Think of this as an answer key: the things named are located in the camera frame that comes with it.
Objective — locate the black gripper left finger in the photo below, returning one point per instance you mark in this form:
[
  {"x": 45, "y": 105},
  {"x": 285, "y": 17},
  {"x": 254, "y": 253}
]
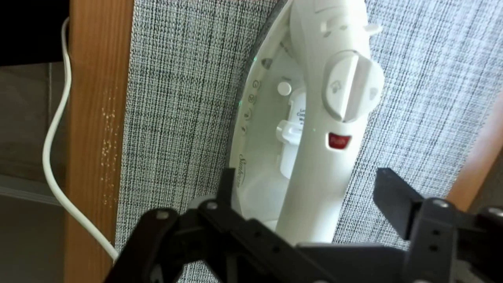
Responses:
[{"x": 174, "y": 245}]

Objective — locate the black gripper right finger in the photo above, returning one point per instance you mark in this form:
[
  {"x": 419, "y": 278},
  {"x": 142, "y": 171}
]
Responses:
[{"x": 441, "y": 229}]

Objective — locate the white pressing iron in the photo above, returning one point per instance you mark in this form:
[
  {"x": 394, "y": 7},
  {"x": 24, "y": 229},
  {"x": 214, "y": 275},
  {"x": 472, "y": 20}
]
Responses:
[{"x": 315, "y": 157}]

